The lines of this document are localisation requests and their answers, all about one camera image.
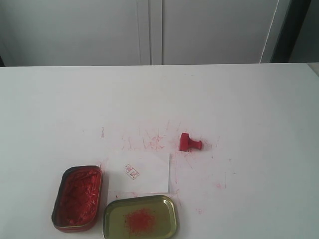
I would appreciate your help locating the white cabinet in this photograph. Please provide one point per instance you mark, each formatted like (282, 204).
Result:
(139, 32)

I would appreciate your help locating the white paper sheet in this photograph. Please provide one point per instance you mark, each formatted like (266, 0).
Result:
(139, 171)

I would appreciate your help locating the red stamp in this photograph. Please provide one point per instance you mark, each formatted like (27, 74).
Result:
(186, 143)

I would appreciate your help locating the dark vertical post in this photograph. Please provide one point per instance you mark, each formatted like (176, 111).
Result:
(290, 30)

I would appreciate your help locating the gold tin lid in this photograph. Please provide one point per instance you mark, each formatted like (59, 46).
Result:
(148, 217)

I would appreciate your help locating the red ink paste tin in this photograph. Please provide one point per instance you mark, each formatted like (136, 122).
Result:
(78, 198)

